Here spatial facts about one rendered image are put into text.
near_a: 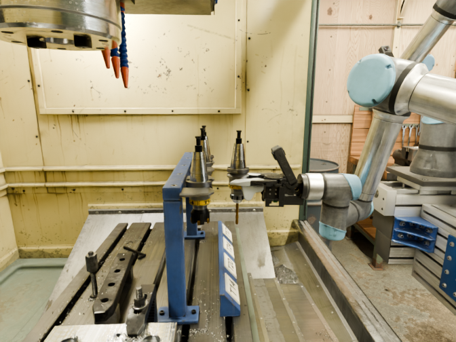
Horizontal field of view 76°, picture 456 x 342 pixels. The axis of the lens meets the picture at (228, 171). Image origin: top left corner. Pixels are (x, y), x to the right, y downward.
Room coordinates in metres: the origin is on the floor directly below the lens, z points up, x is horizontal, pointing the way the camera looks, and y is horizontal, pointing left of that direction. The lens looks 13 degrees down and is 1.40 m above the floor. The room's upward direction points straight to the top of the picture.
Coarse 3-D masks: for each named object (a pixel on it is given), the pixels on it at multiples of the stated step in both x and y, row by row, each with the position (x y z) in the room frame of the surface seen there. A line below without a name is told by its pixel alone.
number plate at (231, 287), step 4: (228, 276) 0.70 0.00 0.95; (228, 280) 0.68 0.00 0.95; (232, 280) 0.70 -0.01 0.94; (228, 284) 0.66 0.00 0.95; (232, 284) 0.68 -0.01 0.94; (236, 284) 0.70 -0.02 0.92; (228, 288) 0.64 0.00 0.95; (232, 288) 0.66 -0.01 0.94; (236, 288) 0.68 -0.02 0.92; (228, 292) 0.63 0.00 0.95; (232, 292) 0.64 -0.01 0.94; (236, 292) 0.66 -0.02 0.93; (232, 296) 0.63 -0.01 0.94; (236, 296) 0.65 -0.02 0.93; (236, 300) 0.63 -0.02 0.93
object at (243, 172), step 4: (228, 168) 0.78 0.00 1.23; (248, 168) 0.78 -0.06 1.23; (232, 172) 0.77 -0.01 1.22; (236, 172) 0.76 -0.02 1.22; (240, 172) 0.76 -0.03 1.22; (244, 172) 0.77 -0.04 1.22; (228, 176) 0.78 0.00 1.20; (232, 176) 0.77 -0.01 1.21; (236, 176) 0.76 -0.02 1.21; (240, 176) 0.76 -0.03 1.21; (244, 176) 0.77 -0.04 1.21; (248, 176) 0.78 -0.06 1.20
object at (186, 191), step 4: (184, 188) 0.63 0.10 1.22; (188, 188) 0.63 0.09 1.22; (192, 188) 0.63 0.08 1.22; (196, 188) 0.63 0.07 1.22; (200, 188) 0.63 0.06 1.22; (204, 188) 0.63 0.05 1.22; (208, 188) 0.63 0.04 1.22; (180, 192) 0.59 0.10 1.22; (184, 192) 0.59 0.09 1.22; (188, 192) 0.59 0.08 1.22; (192, 192) 0.59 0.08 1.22; (196, 192) 0.59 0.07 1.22; (200, 192) 0.59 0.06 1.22; (204, 192) 0.59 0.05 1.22; (208, 192) 0.59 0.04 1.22; (212, 192) 0.60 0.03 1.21; (180, 196) 0.58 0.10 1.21; (184, 196) 0.58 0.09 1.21; (188, 196) 0.58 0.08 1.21; (192, 196) 0.58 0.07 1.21; (196, 196) 0.59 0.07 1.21; (200, 196) 0.58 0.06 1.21; (204, 196) 0.59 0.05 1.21; (208, 196) 0.59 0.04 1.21
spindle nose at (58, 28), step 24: (0, 0) 0.34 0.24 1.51; (24, 0) 0.34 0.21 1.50; (48, 0) 0.35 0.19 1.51; (72, 0) 0.36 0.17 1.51; (96, 0) 0.38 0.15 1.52; (0, 24) 0.35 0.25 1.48; (24, 24) 0.34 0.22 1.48; (48, 24) 0.35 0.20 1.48; (72, 24) 0.36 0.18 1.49; (96, 24) 0.38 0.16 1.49; (120, 24) 0.43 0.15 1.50; (48, 48) 0.47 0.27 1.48; (72, 48) 0.47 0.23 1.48; (96, 48) 0.47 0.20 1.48
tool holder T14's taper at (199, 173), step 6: (198, 156) 0.65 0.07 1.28; (204, 156) 0.66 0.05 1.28; (192, 162) 0.66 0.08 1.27; (198, 162) 0.65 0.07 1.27; (204, 162) 0.66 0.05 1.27; (192, 168) 0.65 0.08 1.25; (198, 168) 0.65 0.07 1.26; (204, 168) 0.65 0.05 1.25; (192, 174) 0.65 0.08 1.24; (198, 174) 0.65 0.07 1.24; (204, 174) 0.65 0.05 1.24; (192, 180) 0.65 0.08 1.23; (198, 180) 0.64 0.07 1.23; (204, 180) 0.65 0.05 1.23
